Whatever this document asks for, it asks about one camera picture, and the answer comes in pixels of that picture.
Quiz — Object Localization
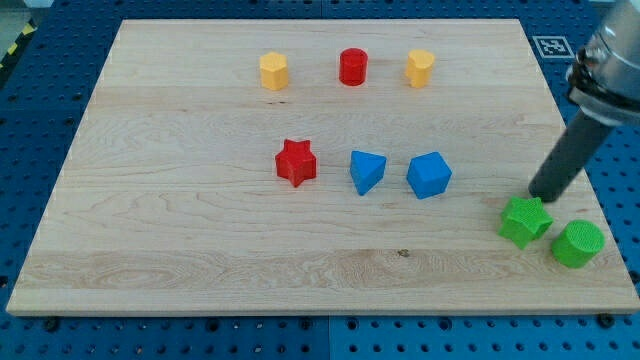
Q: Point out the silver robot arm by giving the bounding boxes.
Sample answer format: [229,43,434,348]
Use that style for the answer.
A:
[567,0,639,126]

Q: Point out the blue cube block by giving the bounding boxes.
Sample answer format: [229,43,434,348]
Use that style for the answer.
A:
[407,152,452,199]

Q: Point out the yellow heart block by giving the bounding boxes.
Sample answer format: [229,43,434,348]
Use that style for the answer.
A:
[405,49,436,88]

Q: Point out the wooden board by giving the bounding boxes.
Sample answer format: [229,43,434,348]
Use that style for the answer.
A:
[7,19,639,317]

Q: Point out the red star block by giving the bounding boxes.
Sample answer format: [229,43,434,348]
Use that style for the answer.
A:
[275,139,317,187]

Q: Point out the blue triangle block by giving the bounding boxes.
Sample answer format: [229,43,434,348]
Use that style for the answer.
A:
[350,150,387,196]

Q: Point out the yellow hexagon block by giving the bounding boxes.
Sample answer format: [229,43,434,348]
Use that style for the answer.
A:
[259,52,289,91]

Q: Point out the red cylinder block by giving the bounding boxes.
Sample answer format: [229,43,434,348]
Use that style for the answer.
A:
[339,48,368,86]

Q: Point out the green star block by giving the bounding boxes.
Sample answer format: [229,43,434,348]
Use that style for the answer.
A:
[498,197,554,249]

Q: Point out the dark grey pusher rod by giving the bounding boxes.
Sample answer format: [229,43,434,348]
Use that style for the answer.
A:
[528,110,614,203]

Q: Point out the green cylinder block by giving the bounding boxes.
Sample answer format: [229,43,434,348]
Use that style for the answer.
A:
[551,219,605,269]

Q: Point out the white fiducial marker tag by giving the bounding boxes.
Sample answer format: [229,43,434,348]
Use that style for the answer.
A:
[532,35,574,59]

